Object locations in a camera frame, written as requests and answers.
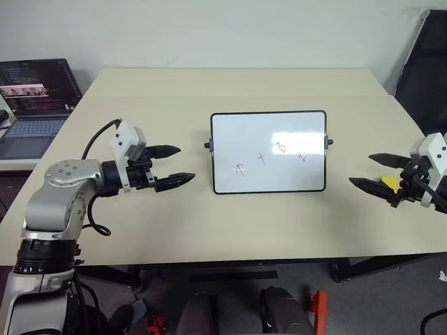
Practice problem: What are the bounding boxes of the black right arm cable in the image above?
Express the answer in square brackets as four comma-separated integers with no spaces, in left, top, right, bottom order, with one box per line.
[411,171,447,212]

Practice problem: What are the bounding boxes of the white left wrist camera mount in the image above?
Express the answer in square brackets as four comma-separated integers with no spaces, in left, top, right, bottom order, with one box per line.
[112,120,148,195]

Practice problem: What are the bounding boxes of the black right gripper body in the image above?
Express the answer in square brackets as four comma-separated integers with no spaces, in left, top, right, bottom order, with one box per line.
[397,156,431,204]

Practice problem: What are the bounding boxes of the yellow plastic piece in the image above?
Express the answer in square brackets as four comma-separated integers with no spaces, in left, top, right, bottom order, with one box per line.
[381,176,400,195]

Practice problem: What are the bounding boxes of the dark rounded shape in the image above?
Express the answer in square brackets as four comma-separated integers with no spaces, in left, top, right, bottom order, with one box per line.
[259,285,316,335]
[175,290,220,335]

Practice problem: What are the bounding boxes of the red clamp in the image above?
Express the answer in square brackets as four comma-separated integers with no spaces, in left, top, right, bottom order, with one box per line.
[145,315,166,335]
[309,290,330,335]

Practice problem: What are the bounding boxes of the black framed small whiteboard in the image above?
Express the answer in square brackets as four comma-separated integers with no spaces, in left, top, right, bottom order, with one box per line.
[203,110,335,196]

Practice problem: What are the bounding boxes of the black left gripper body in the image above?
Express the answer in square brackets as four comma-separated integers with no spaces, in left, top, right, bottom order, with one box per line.
[126,146,159,191]

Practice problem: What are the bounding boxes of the black floor cable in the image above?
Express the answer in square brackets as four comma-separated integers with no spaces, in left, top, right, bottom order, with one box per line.
[420,306,447,335]

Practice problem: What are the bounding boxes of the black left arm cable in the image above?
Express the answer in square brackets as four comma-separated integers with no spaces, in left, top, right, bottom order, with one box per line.
[82,119,123,237]

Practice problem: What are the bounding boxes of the black table frame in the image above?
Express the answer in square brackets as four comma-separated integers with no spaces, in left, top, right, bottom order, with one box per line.
[75,251,447,294]

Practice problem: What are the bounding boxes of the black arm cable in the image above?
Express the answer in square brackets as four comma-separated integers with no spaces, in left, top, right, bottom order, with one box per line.
[82,119,123,237]
[411,171,447,212]

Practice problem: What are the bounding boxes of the open grey laptop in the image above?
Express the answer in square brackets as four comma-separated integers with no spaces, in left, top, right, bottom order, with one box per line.
[0,58,84,161]

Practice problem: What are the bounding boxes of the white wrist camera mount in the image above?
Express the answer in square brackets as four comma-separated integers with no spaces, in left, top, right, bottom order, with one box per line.
[409,132,447,209]
[112,120,148,195]

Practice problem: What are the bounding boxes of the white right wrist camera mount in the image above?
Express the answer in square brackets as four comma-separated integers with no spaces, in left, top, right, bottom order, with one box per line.
[409,132,447,209]

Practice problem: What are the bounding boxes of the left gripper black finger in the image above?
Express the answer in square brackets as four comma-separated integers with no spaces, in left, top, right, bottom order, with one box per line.
[154,172,196,193]
[152,144,182,159]

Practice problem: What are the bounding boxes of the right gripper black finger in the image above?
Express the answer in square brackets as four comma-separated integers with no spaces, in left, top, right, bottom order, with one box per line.
[349,177,403,209]
[368,153,415,169]

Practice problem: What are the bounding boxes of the black office chair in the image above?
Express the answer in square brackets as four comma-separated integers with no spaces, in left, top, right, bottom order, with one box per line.
[393,8,447,137]

